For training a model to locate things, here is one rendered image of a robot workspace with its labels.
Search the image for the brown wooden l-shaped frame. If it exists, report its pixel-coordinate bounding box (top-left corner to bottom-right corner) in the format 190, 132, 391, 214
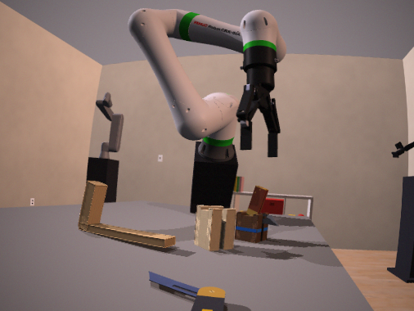
78, 181, 176, 248

